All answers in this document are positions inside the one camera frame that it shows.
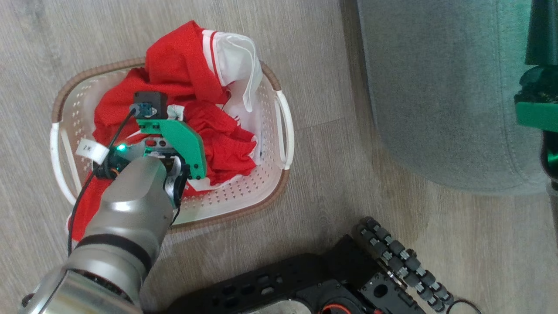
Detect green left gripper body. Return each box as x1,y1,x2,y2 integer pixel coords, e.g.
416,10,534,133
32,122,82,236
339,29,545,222
139,119,208,206

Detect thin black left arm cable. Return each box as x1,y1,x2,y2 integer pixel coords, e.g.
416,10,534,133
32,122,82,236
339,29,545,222
67,109,137,256

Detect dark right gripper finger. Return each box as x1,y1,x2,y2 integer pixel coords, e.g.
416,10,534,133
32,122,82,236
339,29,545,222
525,0,558,66

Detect red shorts with white trim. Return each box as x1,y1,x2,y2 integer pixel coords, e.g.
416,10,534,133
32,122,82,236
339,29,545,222
182,102,259,187

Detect plain red shirt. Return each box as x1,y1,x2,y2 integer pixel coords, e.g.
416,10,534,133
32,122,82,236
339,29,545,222
66,20,264,242

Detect grey rounded sofa chaise seat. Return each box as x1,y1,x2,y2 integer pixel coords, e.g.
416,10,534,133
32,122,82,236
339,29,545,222
357,0,551,195

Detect black omni roller wheel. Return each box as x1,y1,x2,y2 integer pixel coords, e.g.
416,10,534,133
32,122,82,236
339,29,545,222
352,216,455,313

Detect thin black base cable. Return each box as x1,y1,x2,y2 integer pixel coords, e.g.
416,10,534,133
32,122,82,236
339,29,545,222
445,298,483,314

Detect white paper cable label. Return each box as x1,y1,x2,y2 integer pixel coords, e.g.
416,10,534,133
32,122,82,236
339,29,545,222
76,138,110,165

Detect white perforated laundry basket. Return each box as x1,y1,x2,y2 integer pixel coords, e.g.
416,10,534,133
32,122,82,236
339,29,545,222
50,57,295,232

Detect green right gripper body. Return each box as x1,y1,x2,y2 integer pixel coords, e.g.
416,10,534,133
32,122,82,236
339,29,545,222
514,65,558,133

